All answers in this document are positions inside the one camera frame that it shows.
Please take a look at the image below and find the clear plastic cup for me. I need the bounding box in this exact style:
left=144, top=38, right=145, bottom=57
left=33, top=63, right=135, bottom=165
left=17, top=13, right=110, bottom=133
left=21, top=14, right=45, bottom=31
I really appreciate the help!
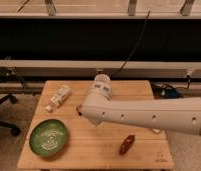
left=94, top=74, right=110, bottom=84

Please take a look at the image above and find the black hanging cable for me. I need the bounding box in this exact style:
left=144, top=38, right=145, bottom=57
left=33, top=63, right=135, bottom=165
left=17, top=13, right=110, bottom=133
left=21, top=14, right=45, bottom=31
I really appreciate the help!
left=111, top=9, right=151, bottom=78

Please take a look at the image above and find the white rectangular block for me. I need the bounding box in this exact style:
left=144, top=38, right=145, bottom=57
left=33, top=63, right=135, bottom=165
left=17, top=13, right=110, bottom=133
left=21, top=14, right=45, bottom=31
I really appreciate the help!
left=152, top=129, right=162, bottom=134

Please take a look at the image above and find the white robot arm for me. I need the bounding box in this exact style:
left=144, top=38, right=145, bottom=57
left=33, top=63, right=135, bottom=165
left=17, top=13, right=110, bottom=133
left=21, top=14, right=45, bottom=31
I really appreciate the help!
left=80, top=81, right=201, bottom=136

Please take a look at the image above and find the red-brown oblong snack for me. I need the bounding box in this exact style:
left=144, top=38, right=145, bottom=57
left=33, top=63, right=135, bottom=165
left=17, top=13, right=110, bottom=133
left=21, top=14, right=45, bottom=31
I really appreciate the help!
left=119, top=135, right=135, bottom=155

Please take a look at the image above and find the wooden table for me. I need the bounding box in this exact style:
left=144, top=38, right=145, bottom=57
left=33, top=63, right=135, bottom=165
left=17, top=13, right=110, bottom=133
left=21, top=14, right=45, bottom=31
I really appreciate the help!
left=18, top=81, right=174, bottom=170

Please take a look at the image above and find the black floor cable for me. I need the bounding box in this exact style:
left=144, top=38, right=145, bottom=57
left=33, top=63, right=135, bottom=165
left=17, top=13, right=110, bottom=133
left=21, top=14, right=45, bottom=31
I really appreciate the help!
left=153, top=74, right=192, bottom=99

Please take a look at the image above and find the green ceramic bowl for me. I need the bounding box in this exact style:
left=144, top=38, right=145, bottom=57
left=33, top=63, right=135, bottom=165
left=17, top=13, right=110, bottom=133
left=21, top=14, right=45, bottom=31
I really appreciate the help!
left=29, top=119, right=68, bottom=157

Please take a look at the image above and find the dark chocolate bar box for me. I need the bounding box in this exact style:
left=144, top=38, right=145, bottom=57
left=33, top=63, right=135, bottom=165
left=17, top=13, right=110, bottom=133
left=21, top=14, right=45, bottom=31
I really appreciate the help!
left=76, top=105, right=82, bottom=116

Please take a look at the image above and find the white plastic bottle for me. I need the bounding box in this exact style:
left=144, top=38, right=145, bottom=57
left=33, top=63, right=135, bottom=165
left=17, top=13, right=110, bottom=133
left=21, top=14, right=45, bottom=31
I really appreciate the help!
left=45, top=85, right=71, bottom=113

